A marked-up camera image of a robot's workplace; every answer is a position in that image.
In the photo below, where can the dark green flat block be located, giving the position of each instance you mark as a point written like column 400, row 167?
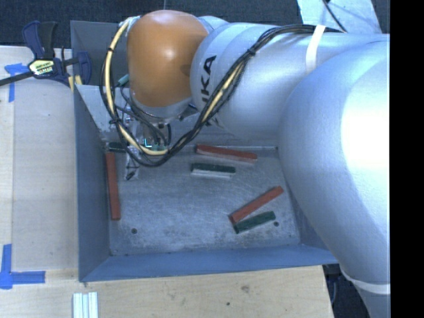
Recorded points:
column 213, row 169
column 255, row 221

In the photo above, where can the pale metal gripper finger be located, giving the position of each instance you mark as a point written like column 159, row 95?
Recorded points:
column 133, row 159

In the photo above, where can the pale wood board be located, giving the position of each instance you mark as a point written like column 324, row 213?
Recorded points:
column 43, row 177

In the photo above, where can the red-brown flat block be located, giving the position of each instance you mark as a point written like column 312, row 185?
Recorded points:
column 256, row 204
column 113, row 187
column 228, row 153

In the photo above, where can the grey metal bin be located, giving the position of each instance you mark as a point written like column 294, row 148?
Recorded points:
column 185, row 210

